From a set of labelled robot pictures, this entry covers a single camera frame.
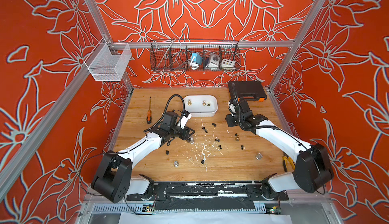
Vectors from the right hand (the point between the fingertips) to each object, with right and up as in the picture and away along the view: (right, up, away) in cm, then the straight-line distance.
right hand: (226, 116), depth 86 cm
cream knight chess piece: (-8, +7, +21) cm, 24 cm away
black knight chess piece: (-5, -6, +12) cm, 14 cm away
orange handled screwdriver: (-49, -2, +13) cm, 51 cm away
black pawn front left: (-34, -21, -1) cm, 40 cm away
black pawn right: (+10, -18, +2) cm, 20 cm away
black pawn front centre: (-14, -25, -4) cm, 29 cm away
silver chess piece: (-20, -15, +3) cm, 26 cm away
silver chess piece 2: (-28, -25, -6) cm, 38 cm away
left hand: (-20, -7, -2) cm, 21 cm away
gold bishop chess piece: (-22, +8, +23) cm, 33 cm away
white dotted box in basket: (+3, +34, +8) cm, 35 cm away
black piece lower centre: (-3, -18, +2) cm, 18 cm away
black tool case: (+22, +17, +27) cm, 39 cm away
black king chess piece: (-12, -8, +10) cm, 18 cm away
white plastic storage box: (-13, +6, +24) cm, 28 cm away
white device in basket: (-6, +34, +4) cm, 35 cm away
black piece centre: (-4, -15, +5) cm, 16 cm away
